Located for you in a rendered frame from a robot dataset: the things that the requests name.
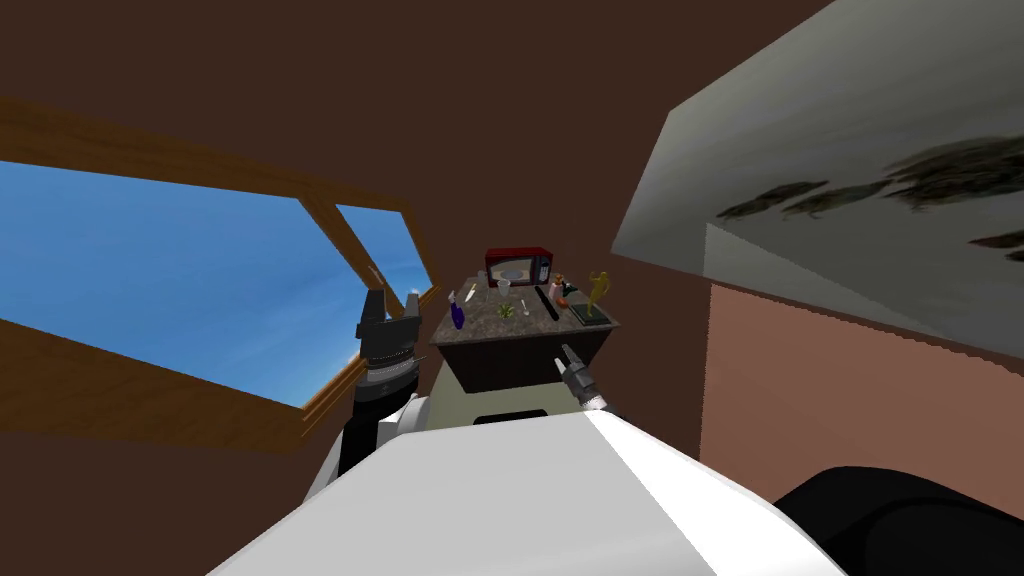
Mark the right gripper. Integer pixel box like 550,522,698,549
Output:
554,343,592,389

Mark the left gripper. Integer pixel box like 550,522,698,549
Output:
355,288,424,363

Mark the dark table with granite top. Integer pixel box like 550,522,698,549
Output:
428,275,622,395

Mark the yellow figure statue on base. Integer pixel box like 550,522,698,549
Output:
568,269,615,328

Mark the red microwave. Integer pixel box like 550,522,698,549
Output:
483,247,555,289

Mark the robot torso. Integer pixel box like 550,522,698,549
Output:
206,407,851,576

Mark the wood framed window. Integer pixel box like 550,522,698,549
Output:
0,95,443,456

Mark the grey picture with dark fish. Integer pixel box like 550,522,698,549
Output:
611,0,1024,363

